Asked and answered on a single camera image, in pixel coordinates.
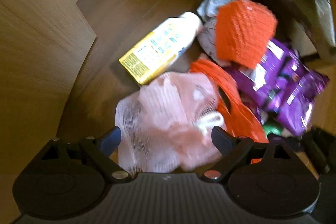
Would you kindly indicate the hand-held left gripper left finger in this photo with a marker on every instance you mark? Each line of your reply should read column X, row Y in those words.
column 111, row 138

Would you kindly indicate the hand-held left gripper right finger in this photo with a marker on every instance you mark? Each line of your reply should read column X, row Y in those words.
column 227, row 145

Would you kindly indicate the purple snack packet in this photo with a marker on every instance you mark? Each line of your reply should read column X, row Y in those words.
column 299, row 100
column 265, row 74

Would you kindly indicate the grey plastic bag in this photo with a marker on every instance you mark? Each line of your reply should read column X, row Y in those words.
column 207, row 29

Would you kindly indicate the orange mesh bag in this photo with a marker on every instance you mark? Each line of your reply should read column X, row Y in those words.
column 242, row 29

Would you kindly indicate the green packet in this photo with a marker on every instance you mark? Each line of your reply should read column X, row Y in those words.
column 273, row 129

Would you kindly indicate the white and yellow bottle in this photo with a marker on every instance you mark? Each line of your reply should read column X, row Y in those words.
column 157, row 48

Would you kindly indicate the orange plastic bag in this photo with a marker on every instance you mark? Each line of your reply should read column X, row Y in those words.
column 233, row 98

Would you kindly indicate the pink mesh bag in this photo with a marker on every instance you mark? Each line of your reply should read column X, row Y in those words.
column 162, row 113

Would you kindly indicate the light wooden cabinet panel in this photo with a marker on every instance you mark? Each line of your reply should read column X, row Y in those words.
column 39, row 43

